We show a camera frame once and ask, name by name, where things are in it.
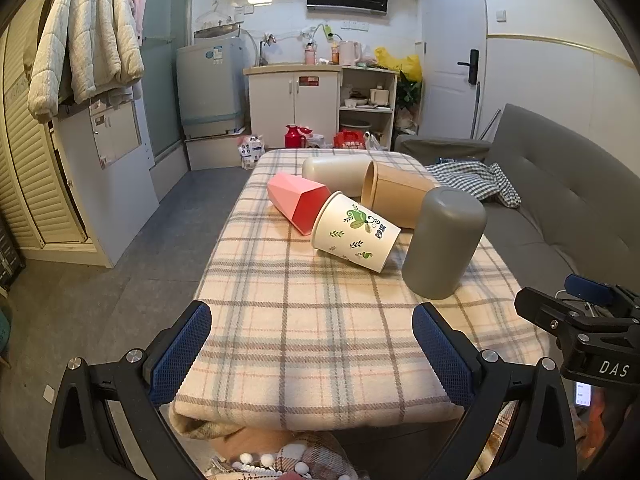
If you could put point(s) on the white paper cup green print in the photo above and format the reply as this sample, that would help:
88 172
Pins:
357 232

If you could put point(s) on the louvered closet door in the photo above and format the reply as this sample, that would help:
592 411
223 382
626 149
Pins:
30 160

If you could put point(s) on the white electric kettle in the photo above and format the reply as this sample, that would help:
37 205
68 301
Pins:
349 53

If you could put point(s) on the white mug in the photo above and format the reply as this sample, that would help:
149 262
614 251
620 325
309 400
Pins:
378 96

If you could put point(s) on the dark grey cup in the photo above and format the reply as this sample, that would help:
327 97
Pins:
445 240

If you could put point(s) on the glass shower door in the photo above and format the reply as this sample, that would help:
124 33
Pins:
162 60

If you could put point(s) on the beige cup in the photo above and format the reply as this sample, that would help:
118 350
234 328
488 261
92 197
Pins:
335 172

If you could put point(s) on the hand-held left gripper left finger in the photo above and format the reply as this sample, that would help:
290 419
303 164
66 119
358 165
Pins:
182 355

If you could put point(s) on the white panel board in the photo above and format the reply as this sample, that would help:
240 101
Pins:
110 200

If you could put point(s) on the pink hanging cloth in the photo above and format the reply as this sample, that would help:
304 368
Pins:
138 10

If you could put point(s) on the plaid cloth with white beads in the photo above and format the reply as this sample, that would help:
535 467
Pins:
300 455

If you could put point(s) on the pink bottle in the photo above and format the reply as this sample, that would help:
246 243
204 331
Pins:
310 55

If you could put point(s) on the washing machine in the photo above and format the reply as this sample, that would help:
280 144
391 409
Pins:
210 85

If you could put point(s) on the pink faceted cup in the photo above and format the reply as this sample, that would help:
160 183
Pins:
295 200

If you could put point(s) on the red thermos jug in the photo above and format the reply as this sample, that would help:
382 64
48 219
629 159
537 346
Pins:
293 137

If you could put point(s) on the tan cup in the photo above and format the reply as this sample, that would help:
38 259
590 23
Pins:
400 192

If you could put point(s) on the white door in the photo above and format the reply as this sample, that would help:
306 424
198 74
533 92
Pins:
452 25

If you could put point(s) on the yellow plastic bag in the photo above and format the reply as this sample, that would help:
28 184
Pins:
400 62

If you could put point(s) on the checkered cloth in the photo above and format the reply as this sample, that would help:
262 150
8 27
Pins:
480 180

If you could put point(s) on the red bag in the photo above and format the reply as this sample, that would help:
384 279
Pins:
349 140

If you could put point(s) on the green plant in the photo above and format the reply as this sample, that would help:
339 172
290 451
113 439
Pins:
410 92

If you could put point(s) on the white kitchen cabinet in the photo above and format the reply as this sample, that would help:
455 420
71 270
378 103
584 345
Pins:
295 105

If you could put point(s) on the orange bottle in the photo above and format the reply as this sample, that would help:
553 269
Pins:
335 53

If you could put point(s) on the plaid blanket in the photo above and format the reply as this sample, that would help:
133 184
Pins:
310 320

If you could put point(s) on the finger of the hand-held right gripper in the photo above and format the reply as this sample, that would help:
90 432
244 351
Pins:
590 288
547 307

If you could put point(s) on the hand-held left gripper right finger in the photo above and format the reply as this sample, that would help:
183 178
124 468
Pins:
442 360

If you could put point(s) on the white puffer jacket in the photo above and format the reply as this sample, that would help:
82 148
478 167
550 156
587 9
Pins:
85 45

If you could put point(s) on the grey sofa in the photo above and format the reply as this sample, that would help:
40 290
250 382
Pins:
550 180

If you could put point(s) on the white printed package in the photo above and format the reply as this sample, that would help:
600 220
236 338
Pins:
250 151

